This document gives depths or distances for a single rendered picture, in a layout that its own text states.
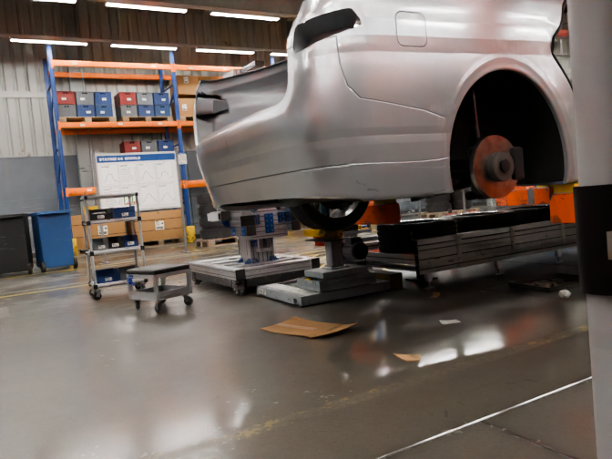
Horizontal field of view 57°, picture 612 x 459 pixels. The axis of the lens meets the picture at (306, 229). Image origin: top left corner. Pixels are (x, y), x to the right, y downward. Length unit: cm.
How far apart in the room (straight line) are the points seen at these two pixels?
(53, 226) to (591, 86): 971
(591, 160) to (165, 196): 1023
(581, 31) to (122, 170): 1010
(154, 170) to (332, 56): 828
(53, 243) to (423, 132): 805
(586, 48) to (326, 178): 209
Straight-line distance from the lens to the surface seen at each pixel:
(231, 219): 509
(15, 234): 988
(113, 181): 1032
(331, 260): 432
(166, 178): 1054
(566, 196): 330
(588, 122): 37
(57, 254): 995
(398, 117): 249
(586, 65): 37
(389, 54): 253
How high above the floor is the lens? 77
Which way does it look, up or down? 3 degrees down
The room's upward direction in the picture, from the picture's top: 5 degrees counter-clockwise
